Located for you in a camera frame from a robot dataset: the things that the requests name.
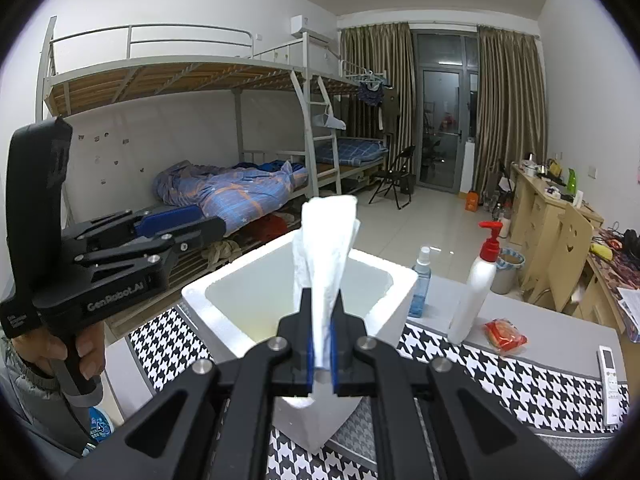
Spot white tissue paper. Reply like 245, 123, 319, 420
292, 195, 360, 370

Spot person's left hand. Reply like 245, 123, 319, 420
11, 322, 105, 379

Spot blue plaid quilt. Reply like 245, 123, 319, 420
152, 160, 308, 235

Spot white foam box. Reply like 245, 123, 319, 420
180, 244, 420, 455

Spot white pump lotion bottle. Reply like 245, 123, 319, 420
447, 221, 502, 344

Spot red snack packet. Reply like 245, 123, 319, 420
484, 318, 528, 353

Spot houndstooth table cloth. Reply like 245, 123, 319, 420
119, 302, 639, 479

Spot trash bin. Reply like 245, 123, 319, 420
490, 247, 525, 295

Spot white remote control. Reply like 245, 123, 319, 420
596, 344, 629, 429

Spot wooden smiley chair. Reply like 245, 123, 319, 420
527, 205, 593, 312

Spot orange bag on floor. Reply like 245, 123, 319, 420
465, 191, 480, 212

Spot papers on desk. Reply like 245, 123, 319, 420
617, 287, 640, 342

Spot yellow banana toy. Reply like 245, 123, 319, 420
590, 243, 614, 261

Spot wooden desk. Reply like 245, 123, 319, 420
510, 162, 639, 344

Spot black folding chair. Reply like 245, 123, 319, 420
369, 145, 416, 210

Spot black headphones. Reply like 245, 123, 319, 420
623, 229, 640, 258

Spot green spray bottle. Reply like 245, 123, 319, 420
565, 168, 577, 195

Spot white air conditioner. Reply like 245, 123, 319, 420
290, 14, 332, 44

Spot left brown curtain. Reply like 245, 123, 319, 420
340, 22, 416, 157

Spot brown curtain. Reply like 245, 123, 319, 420
340, 22, 416, 157
472, 26, 548, 196

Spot right brown curtain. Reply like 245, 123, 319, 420
472, 26, 548, 196

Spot glass balcony door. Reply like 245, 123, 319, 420
413, 30, 480, 194

